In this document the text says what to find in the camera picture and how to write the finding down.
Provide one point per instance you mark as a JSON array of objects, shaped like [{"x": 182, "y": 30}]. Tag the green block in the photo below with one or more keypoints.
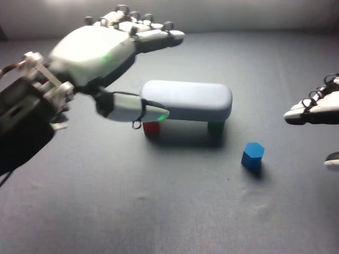
[{"x": 215, "y": 127}]

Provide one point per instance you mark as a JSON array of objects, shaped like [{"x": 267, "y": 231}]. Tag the blue hexagonal block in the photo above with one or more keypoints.
[{"x": 251, "y": 156}]

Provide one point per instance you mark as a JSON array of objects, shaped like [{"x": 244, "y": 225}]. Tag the grey table cloth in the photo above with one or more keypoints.
[{"x": 159, "y": 198}]

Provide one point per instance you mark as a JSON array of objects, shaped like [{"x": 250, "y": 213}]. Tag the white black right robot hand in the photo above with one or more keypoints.
[{"x": 317, "y": 108}]

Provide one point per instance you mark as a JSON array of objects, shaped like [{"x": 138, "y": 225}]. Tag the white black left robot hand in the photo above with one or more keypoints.
[{"x": 90, "y": 53}]

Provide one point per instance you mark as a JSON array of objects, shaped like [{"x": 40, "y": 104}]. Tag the grey-blue rounded case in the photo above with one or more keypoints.
[{"x": 185, "y": 100}]

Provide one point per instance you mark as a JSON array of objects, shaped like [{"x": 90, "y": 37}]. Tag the red block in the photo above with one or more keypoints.
[{"x": 151, "y": 129}]

